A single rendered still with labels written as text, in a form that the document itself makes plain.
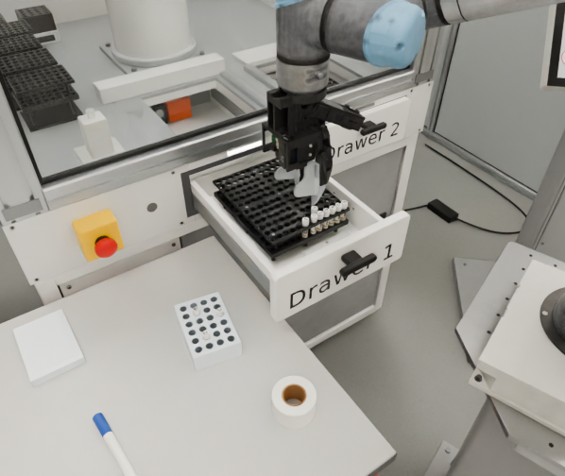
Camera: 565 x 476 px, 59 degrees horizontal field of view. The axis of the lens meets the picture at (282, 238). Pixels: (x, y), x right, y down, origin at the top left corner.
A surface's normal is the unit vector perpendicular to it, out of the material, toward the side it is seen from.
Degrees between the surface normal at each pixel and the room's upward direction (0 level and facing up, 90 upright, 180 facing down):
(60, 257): 90
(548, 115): 90
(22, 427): 0
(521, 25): 90
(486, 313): 0
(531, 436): 0
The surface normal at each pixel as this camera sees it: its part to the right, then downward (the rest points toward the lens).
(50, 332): 0.00, -0.74
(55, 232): 0.55, 0.56
